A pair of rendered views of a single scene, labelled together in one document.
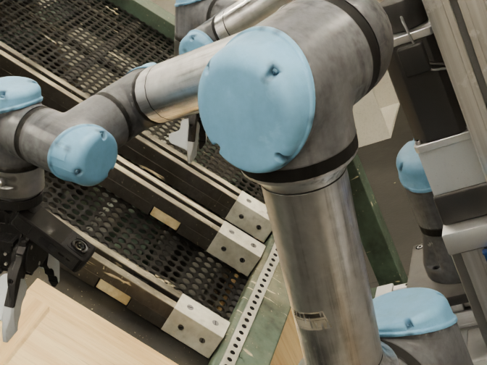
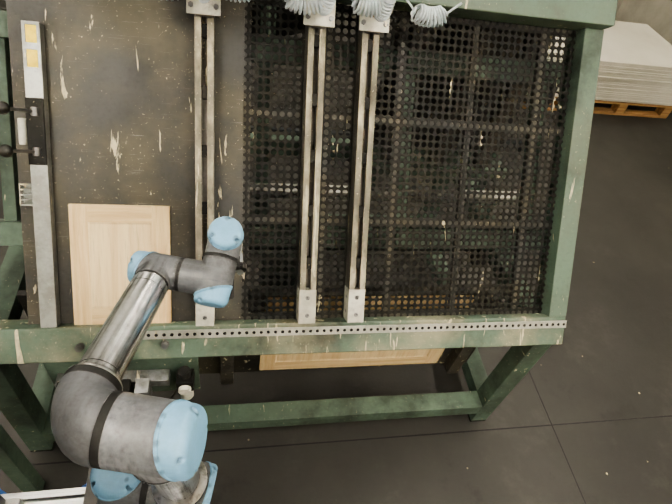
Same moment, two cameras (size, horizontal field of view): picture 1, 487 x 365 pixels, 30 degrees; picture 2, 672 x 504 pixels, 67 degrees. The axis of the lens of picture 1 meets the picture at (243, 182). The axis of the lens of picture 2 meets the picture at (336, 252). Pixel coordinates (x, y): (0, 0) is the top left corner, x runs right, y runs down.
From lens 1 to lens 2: 1.79 m
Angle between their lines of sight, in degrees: 49
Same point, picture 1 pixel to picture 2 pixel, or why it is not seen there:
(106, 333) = not seen: hidden behind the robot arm
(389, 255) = (494, 390)
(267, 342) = (224, 350)
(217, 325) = (203, 319)
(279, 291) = (282, 343)
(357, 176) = (524, 354)
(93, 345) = not seen: hidden behind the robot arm
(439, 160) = not seen: outside the picture
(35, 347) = (115, 230)
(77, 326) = (150, 243)
